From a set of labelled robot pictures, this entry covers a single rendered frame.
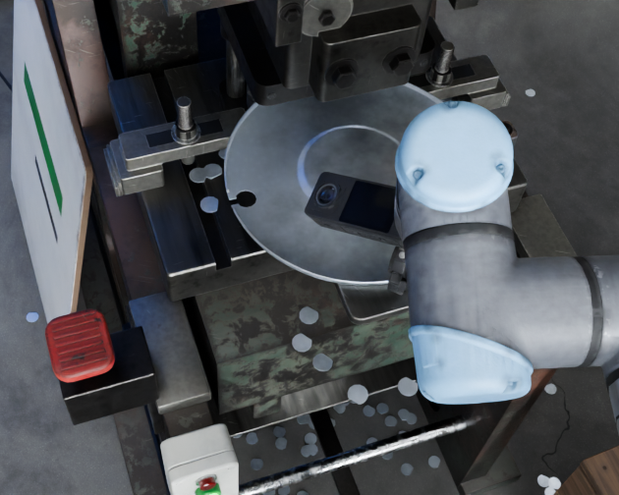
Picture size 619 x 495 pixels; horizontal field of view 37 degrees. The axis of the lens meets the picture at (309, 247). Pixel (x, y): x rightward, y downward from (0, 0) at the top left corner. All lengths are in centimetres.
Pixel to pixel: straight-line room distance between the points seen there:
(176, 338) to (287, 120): 28
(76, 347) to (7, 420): 84
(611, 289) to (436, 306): 11
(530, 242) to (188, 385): 46
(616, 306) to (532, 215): 59
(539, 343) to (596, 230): 145
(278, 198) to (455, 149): 42
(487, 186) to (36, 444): 126
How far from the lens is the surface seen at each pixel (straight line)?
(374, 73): 92
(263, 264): 107
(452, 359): 59
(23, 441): 174
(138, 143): 108
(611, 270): 64
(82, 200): 132
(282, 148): 103
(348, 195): 81
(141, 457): 167
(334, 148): 103
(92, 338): 94
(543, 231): 120
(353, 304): 93
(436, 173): 60
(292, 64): 92
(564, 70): 233
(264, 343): 106
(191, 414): 105
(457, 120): 61
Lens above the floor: 159
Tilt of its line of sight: 57 degrees down
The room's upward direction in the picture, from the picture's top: 7 degrees clockwise
